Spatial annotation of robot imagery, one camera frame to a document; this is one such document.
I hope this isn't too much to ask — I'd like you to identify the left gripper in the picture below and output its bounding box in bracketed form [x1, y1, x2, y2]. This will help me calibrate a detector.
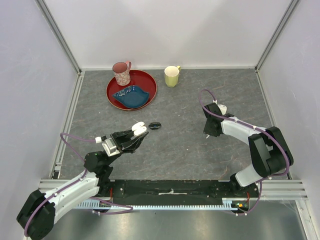
[105, 125, 149, 166]

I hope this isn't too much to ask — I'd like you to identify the white earbud charging case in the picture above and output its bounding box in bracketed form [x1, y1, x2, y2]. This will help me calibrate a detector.
[131, 121, 147, 137]

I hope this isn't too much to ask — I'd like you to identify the black earbud charging case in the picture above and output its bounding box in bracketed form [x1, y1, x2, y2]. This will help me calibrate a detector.
[148, 122, 162, 130]

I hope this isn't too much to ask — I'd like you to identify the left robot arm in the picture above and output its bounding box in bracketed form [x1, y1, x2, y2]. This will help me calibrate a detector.
[16, 122, 149, 240]

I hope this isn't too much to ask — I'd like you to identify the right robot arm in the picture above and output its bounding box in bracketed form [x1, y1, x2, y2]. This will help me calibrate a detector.
[203, 101, 294, 197]

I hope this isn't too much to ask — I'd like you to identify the blue leaf-shaped dish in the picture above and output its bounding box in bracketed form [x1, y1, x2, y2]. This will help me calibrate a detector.
[112, 85, 150, 109]

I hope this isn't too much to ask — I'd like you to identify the red round tray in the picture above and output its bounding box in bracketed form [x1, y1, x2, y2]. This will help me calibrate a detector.
[106, 70, 157, 111]

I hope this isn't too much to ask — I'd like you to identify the yellow-green mug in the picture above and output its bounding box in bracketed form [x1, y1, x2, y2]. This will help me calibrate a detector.
[164, 66, 181, 88]

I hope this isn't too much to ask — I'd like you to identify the pink floral mug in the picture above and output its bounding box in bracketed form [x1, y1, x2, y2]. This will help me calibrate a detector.
[112, 61, 132, 86]

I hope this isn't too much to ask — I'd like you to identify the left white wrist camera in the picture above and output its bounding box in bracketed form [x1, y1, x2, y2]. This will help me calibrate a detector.
[95, 136, 120, 157]

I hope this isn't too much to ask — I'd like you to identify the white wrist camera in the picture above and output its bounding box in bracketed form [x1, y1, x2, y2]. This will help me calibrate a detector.
[95, 136, 120, 157]
[212, 100, 227, 115]

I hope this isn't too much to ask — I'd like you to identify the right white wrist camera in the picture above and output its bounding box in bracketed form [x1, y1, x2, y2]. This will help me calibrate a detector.
[212, 100, 227, 115]

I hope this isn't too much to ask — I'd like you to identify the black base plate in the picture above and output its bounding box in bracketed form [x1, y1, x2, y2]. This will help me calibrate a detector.
[97, 179, 259, 206]

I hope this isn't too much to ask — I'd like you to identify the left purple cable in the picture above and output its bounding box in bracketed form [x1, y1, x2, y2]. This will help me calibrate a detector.
[23, 132, 134, 238]

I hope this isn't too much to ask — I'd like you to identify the light blue cable duct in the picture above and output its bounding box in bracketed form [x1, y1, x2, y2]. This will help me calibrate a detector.
[75, 198, 250, 212]

